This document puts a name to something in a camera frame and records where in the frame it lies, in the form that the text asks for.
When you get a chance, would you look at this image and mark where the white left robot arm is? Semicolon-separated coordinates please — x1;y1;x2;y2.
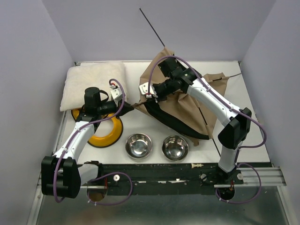
41;82;125;203

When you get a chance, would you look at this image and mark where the white chess piece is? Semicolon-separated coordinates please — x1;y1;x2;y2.
191;163;203;169

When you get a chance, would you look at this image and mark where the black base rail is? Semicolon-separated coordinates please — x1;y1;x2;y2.
77;162;244;196

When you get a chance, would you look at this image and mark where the left steel pet bowl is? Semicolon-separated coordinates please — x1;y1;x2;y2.
125;133;152;159

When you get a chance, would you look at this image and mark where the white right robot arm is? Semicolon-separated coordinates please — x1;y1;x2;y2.
148;55;252;184

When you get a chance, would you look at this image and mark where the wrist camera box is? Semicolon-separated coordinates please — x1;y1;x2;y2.
110;84;125;105
139;82;158;98

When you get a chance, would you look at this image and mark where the white fluffy pet cushion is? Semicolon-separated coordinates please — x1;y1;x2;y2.
60;61;128;112

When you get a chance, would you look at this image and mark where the aluminium extrusion rail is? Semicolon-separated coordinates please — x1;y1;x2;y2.
207;167;286;188

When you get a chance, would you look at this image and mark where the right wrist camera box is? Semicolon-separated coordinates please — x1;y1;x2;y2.
139;82;158;98

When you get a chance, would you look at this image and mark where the steel pet bowl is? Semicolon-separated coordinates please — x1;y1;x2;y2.
125;133;152;159
162;135;189;162

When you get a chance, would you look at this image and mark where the right steel pet bowl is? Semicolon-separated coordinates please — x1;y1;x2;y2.
162;135;189;162

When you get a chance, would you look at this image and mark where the black tent pole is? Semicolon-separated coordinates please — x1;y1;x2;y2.
198;73;230;156
139;8;165;47

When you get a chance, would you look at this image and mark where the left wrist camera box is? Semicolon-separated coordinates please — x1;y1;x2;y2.
110;84;125;105

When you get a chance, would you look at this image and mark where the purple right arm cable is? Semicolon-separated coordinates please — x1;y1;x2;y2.
148;55;269;204

